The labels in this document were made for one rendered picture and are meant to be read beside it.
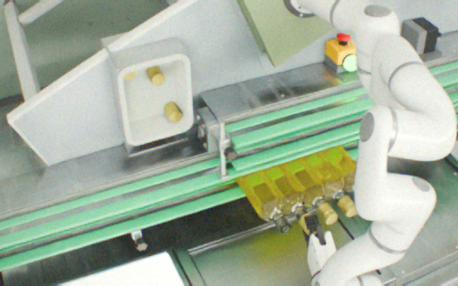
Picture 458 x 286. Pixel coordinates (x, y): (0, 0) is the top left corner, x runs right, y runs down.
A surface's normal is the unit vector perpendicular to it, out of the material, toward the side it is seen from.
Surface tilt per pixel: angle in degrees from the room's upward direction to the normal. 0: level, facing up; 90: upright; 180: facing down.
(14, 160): 90
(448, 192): 90
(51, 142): 0
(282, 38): 4
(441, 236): 90
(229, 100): 90
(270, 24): 4
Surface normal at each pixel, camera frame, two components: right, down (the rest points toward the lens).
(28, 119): 0.40, 0.59
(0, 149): -0.01, -0.77
